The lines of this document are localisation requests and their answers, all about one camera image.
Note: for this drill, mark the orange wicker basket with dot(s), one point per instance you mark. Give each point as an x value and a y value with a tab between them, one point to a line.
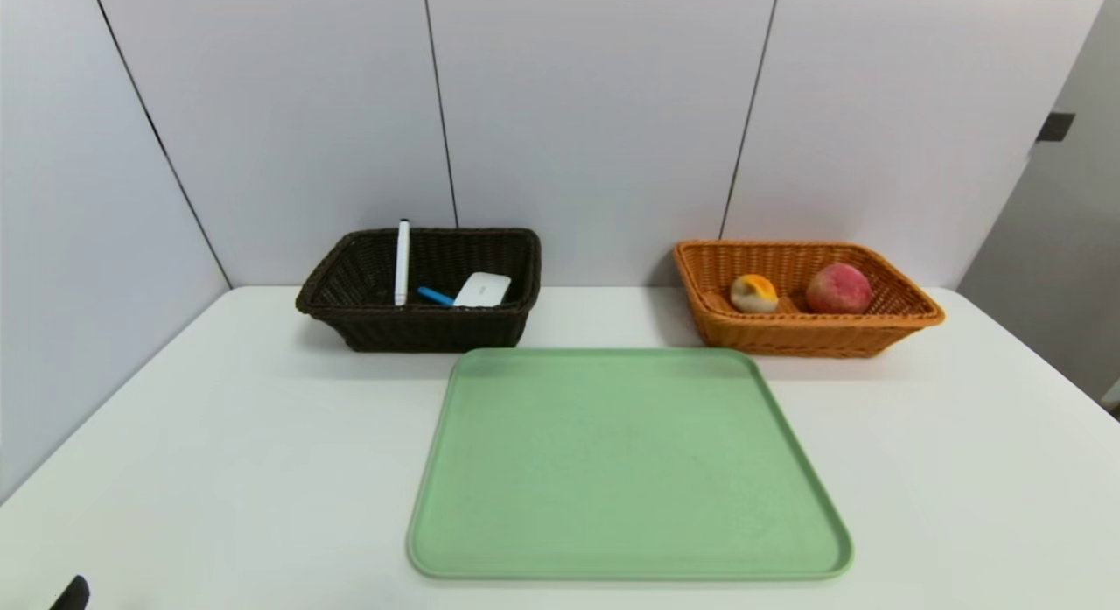
752	330

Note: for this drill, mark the dark brown wicker basket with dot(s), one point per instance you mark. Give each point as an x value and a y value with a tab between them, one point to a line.
420	330

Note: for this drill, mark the white marker with black caps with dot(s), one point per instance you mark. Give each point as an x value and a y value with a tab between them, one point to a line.
402	264

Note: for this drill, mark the dark wall plate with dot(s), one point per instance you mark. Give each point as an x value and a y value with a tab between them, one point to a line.
1056	127

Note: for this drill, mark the white router box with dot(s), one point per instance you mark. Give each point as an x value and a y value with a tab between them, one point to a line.
483	290

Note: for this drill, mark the light green plastic tray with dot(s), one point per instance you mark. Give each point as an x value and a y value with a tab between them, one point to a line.
630	470

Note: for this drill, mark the white bun with orange top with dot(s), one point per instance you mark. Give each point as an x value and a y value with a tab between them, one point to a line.
753	293

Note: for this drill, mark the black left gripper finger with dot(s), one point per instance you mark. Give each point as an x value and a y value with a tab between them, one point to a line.
74	595

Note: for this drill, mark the red peach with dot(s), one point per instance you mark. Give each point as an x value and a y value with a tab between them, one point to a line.
838	288

